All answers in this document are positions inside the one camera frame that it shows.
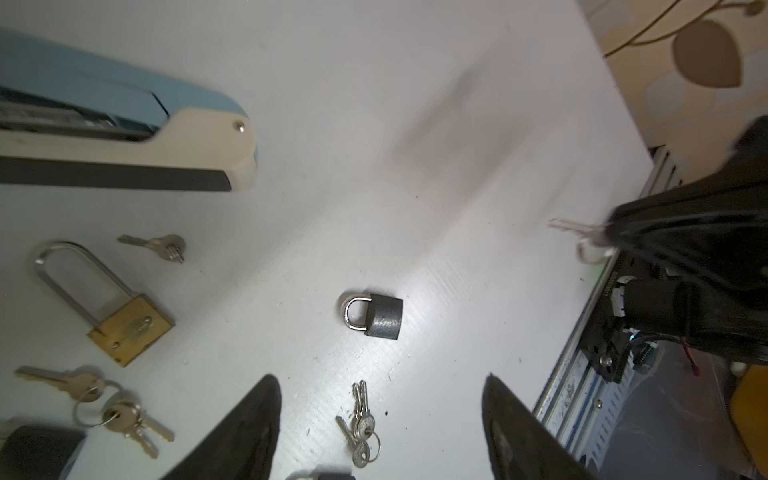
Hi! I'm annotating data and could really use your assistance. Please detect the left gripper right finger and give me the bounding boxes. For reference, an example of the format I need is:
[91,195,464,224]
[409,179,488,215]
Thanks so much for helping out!
[482,375,593,480]

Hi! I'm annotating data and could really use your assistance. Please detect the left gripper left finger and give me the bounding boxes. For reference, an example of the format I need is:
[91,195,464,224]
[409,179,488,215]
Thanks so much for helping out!
[165,374,282,480]

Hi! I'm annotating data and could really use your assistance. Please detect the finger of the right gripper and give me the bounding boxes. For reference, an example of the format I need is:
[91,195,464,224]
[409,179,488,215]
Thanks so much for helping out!
[605,116,767,294]

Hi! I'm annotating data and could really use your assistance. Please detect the keys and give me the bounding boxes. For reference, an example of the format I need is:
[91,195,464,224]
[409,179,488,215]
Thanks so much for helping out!
[335,380,382,469]

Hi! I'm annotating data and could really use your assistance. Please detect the brass padlock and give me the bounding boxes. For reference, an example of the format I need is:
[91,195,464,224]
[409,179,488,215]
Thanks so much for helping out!
[33,241,175,368]

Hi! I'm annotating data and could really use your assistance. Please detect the black padlock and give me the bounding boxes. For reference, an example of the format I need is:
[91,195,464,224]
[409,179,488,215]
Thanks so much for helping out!
[1,425,87,480]
[287,472,356,480]
[341,293,404,340]

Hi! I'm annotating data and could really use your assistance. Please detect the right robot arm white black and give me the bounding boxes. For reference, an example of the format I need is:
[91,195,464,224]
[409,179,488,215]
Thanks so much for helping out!
[605,116,767,364]

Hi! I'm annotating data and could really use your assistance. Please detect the brass padlock key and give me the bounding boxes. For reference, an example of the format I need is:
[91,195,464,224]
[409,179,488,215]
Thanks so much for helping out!
[117,234,186,264]

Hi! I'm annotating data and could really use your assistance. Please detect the yellow plastic tray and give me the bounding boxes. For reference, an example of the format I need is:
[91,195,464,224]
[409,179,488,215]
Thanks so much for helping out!
[730,365,768,477]

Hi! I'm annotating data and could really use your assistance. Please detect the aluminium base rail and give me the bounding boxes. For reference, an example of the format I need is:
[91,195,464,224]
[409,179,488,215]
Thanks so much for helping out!
[532,146,685,475]

